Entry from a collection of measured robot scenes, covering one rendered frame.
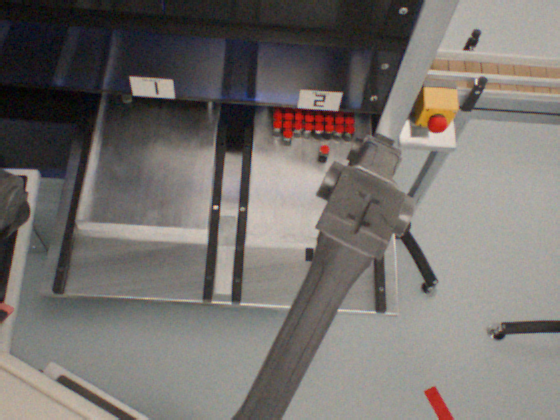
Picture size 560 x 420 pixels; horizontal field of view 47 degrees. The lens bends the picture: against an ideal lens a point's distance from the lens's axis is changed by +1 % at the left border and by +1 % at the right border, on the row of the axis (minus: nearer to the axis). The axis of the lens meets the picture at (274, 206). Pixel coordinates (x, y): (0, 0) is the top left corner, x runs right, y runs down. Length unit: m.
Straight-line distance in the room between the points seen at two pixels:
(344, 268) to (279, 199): 0.71
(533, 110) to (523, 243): 0.97
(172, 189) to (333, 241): 0.75
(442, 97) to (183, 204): 0.58
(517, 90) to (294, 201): 0.59
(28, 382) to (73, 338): 1.40
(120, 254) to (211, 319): 0.90
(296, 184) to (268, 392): 0.72
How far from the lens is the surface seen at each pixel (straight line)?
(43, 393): 0.82
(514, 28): 3.11
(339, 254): 0.67
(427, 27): 1.19
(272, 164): 1.41
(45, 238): 2.14
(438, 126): 1.38
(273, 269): 1.30
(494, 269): 2.43
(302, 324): 0.70
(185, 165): 1.40
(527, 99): 1.59
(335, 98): 1.33
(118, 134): 1.46
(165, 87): 1.34
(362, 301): 1.30
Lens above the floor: 2.09
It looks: 63 degrees down
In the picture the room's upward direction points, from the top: 9 degrees clockwise
